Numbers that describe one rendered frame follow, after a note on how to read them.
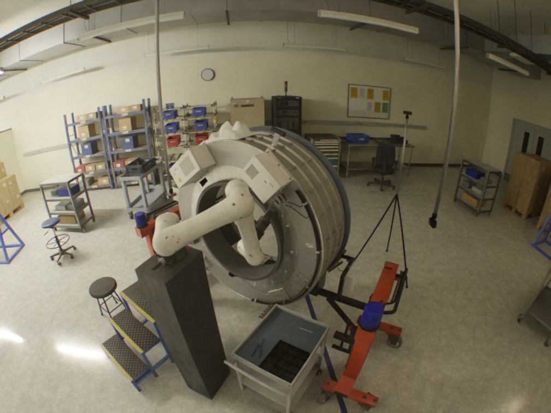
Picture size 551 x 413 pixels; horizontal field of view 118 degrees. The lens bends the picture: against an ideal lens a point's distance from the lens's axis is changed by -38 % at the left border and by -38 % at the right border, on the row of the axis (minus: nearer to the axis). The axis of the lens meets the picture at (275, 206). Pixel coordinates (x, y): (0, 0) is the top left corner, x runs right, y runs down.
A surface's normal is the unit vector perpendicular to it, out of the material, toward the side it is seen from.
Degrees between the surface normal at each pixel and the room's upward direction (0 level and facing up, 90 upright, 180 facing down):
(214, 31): 90
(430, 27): 90
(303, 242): 90
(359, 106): 90
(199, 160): 55
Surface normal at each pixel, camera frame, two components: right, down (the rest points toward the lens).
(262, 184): -0.53, 0.37
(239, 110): 0.13, 0.42
